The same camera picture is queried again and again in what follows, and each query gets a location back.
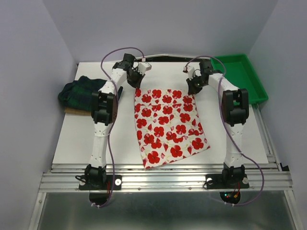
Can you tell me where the red poppy floral skirt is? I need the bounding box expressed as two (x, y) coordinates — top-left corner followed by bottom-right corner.
(134, 89), (210, 170)

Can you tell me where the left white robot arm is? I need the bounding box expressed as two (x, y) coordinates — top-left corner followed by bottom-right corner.
(84, 54), (152, 189)

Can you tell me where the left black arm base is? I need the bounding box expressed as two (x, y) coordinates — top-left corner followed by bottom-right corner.
(75, 164), (122, 208)

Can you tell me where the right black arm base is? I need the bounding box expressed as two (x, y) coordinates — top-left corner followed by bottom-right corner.
(203, 165), (249, 205)

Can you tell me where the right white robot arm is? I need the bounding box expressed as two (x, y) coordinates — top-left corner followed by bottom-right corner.
(183, 60), (249, 189)

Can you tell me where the green plastic bin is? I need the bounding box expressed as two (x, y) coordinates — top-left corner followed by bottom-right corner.
(211, 54), (269, 104)

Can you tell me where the dark green plaid skirt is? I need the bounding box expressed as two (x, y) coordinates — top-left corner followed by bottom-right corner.
(58, 76), (106, 112)

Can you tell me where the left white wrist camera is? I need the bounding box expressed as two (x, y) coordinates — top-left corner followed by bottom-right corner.
(137, 62), (152, 75)

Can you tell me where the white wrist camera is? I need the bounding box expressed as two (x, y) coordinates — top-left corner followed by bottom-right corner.
(183, 65), (195, 80)
(137, 62), (152, 75)

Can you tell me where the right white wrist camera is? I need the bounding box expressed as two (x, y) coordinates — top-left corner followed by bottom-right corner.
(183, 65), (195, 80)

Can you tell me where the aluminium mounting rail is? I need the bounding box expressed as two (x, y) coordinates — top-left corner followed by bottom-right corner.
(39, 163), (293, 193)

